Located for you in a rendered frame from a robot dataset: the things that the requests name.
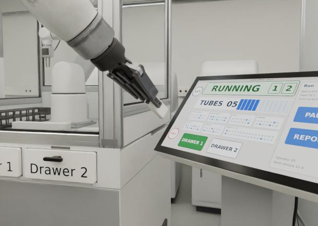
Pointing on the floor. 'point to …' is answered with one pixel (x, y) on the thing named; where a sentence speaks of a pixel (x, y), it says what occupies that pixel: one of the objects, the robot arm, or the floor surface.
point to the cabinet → (90, 201)
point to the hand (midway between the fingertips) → (156, 105)
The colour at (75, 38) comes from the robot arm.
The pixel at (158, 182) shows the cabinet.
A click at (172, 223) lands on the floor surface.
